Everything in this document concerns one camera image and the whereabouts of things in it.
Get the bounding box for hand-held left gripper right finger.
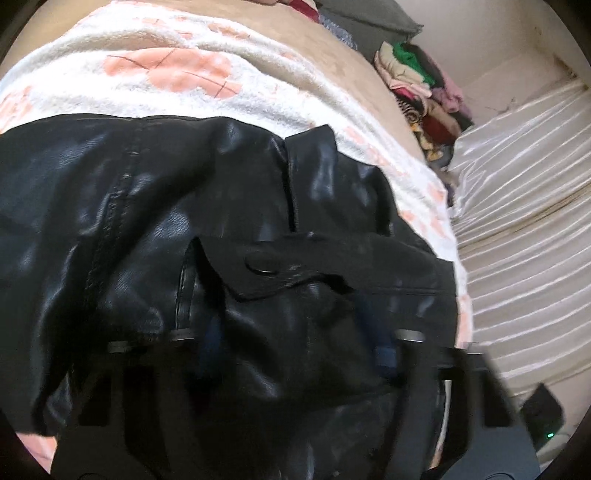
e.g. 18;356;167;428
360;295;542;480

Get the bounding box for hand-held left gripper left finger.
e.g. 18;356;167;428
51;318;232;480

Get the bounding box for black leather jacket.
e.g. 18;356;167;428
0;113;462;480

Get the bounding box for pile of folded clothes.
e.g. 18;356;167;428
374;41;476;217

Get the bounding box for white striped fabric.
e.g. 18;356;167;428
445;78;591;444

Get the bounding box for beige bed sheet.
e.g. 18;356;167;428
175;0;430;162

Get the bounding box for white blanket with pink print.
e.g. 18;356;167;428
0;0;476;476

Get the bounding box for blue patterned cloth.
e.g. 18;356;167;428
318;13;357;52

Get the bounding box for red cloth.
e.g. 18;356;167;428
287;0;320;20

